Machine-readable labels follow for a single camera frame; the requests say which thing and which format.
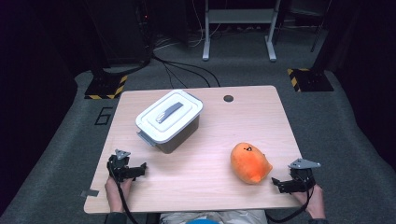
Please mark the blue round object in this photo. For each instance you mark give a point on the blue round object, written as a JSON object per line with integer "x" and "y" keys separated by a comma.
{"x": 201, "y": 221}

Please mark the white metal desk frame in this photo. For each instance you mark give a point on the white metal desk frame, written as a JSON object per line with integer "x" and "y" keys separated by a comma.
{"x": 238, "y": 15}

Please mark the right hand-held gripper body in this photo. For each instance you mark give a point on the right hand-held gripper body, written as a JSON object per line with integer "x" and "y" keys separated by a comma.
{"x": 303, "y": 179}

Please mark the orange plush toy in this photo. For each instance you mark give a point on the orange plush toy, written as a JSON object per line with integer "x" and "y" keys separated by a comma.
{"x": 249, "y": 165}

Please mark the black computer tower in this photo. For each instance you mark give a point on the black computer tower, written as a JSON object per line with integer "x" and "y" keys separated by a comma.
{"x": 124, "y": 31}

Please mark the round black table grommet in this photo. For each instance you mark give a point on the round black table grommet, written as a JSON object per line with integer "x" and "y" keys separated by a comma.
{"x": 228, "y": 98}

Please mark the black stand base hazard stripes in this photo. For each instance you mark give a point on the black stand base hazard stripes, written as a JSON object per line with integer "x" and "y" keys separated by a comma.
{"x": 311, "y": 80}
{"x": 102, "y": 88}

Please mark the person's right hand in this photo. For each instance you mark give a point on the person's right hand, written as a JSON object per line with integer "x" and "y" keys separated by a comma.
{"x": 316, "y": 203}

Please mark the person's left hand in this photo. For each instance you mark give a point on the person's left hand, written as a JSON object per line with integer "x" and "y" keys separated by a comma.
{"x": 115, "y": 193}

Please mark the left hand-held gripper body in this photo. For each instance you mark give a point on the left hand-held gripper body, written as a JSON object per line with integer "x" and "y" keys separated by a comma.
{"x": 120, "y": 169}

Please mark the grey tape piece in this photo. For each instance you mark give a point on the grey tape piece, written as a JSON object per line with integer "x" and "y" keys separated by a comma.
{"x": 89, "y": 193}

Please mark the brown transparent storage box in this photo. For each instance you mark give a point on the brown transparent storage box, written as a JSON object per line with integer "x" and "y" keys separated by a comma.
{"x": 182, "y": 138}

